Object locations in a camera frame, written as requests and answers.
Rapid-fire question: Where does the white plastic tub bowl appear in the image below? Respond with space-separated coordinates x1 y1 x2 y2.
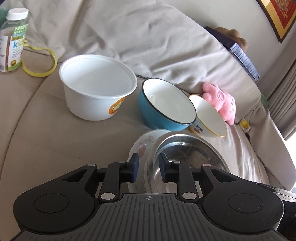
59 54 137 121

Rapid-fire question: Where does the blue enamel bowl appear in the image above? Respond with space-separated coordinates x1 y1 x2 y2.
138 78 197 131

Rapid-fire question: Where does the white bowl yellow rim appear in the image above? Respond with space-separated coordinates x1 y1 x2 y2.
189 94 227 138

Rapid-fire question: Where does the navy blue book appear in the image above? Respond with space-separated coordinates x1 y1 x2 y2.
205 26 260 81

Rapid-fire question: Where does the beige sofa cover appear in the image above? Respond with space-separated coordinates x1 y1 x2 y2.
1 1 295 240

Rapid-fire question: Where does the framed red picture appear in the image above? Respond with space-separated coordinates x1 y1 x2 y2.
257 0 296 43

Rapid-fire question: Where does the small yellow white object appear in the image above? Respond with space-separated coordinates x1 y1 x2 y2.
239 118 251 133

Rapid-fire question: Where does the vitamin gummy bottle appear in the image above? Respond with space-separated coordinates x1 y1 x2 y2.
1 8 29 73

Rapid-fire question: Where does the stainless steel bowl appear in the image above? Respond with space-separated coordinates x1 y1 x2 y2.
144 132 230 193

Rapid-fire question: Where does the floral white plate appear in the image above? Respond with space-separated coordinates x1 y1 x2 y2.
127 130 170 193

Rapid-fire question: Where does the brown plush toy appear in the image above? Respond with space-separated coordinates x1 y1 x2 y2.
216 27 248 52

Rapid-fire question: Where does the pink plush toy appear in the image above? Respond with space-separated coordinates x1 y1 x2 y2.
202 83 236 126

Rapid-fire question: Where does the yellow ribbon loop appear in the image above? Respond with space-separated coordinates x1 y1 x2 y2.
21 43 58 78

